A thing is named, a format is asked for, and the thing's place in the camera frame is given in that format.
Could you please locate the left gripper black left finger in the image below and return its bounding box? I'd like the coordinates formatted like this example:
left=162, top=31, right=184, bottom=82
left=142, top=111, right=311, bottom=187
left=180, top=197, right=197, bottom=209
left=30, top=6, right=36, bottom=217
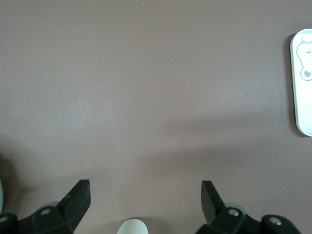
left=31, top=179, right=91, bottom=234

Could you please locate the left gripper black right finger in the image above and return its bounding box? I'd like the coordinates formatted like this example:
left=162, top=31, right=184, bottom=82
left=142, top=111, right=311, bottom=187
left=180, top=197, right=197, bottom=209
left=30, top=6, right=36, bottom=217
left=196, top=180, right=247, bottom=234

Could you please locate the cream bear print tray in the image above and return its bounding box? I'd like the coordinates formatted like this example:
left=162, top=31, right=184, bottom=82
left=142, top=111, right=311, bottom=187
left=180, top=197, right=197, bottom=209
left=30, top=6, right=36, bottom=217
left=290, top=28, right=312, bottom=137

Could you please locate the grey-green electric pot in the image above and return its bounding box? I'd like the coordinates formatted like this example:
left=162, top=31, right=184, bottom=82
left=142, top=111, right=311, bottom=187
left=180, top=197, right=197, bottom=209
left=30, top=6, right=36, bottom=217
left=0, top=176, right=4, bottom=214

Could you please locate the cream paper cup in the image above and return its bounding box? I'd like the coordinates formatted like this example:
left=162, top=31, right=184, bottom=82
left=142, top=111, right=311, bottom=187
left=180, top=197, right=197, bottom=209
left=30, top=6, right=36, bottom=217
left=117, top=218, right=148, bottom=234

